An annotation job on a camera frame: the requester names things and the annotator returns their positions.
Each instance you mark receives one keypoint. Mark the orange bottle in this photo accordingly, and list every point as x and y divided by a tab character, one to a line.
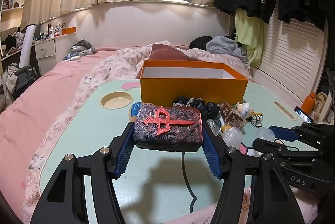
308	104

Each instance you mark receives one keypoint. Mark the red black embossed pouch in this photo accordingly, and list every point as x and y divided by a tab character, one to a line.
174	129

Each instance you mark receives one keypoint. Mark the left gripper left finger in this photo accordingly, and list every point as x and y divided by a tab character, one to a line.
121	148

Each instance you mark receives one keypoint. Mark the smartphone with lit screen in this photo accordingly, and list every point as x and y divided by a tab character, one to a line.
306	118

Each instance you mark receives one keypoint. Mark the grey hoodie on bed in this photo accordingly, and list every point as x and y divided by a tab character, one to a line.
224	45

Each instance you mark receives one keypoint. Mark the dark red corduroy pillow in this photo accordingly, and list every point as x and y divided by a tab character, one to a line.
162	52

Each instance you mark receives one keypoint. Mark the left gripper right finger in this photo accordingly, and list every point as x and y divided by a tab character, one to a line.
214	149

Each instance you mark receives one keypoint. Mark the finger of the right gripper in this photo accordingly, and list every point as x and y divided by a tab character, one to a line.
268	149
284	133

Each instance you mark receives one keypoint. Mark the white rolled mat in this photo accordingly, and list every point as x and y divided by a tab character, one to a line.
26	46

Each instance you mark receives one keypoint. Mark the black satin lace scrunchie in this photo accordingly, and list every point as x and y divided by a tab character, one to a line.
208	110

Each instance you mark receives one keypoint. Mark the pink bed sheet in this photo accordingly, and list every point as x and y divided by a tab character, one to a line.
25	122

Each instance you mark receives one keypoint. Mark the orange cardboard box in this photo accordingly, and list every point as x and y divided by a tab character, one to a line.
163	81

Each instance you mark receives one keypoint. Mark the white doll keychain figure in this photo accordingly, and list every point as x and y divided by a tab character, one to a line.
244	110

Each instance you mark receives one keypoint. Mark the white bedside drawer cabinet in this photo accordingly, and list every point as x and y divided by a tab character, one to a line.
52	51

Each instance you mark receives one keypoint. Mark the light green hanging garment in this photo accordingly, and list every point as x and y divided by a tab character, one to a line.
250	33

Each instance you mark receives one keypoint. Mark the brown capybara plush toy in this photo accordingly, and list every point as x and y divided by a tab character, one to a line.
133	111

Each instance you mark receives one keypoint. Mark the brown playing card box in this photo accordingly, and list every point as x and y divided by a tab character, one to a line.
231	116

